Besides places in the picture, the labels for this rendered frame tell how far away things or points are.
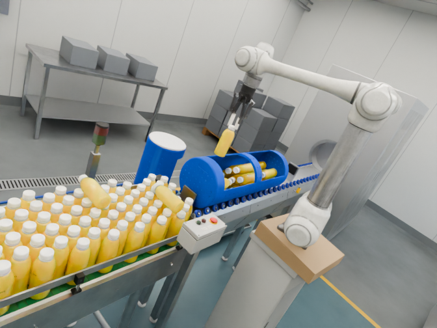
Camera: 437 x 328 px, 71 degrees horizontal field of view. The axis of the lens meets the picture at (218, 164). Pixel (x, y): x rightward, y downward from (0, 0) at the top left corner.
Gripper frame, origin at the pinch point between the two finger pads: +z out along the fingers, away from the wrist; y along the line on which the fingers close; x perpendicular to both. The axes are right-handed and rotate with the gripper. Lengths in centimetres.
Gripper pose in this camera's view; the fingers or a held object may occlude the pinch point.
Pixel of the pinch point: (234, 122)
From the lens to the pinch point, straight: 164.0
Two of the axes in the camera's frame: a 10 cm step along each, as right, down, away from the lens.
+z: -3.7, 8.5, 3.7
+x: -6.1, 0.8, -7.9
